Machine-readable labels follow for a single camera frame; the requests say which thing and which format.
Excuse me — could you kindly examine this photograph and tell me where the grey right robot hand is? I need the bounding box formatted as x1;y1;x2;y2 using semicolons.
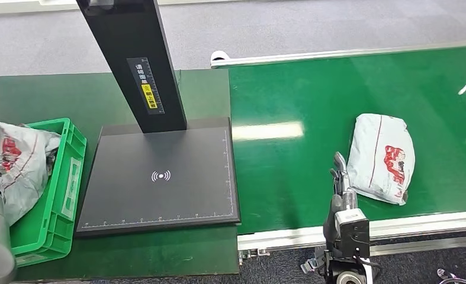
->
322;151;359;241

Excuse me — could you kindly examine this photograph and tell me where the white package red print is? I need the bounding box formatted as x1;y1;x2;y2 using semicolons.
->
345;113;416;206
0;118;62;227

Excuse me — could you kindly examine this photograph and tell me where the black weighing platform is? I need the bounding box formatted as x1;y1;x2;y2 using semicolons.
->
74;117;242;238

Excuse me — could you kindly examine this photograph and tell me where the dark green table mat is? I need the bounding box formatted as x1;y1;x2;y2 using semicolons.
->
0;69;240;281

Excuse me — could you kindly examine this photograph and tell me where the metal conveyor hinge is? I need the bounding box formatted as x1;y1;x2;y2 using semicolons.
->
238;247;272;263

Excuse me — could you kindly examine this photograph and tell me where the green conveyor belt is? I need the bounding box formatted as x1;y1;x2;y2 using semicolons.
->
229;44;466;236

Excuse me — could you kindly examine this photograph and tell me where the clear crate label pocket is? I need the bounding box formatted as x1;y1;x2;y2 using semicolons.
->
61;156;82;220

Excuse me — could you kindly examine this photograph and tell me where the green plastic crate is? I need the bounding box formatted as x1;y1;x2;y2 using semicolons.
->
9;117;88;268

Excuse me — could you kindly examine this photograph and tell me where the black yellow ruler sticker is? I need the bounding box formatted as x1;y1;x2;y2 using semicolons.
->
126;57;165;115

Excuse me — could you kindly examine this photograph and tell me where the black scale column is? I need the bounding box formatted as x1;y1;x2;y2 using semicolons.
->
75;0;188;134

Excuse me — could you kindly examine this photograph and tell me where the white conveyor roller cap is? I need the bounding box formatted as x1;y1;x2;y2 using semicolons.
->
210;50;232;63

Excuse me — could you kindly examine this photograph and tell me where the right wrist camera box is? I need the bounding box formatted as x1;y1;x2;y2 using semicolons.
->
333;208;371;260

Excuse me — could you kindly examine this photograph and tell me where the grey metal bracket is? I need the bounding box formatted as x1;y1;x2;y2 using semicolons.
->
300;246;329;275

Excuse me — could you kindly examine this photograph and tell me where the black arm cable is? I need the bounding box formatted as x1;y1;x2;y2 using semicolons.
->
354;255;382;280

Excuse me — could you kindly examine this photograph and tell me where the aluminium conveyor side rail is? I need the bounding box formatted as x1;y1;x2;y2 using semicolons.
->
210;38;466;69
237;210;466;260

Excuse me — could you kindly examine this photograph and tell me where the silver wire frame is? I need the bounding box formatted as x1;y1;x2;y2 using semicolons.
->
436;268;466;284

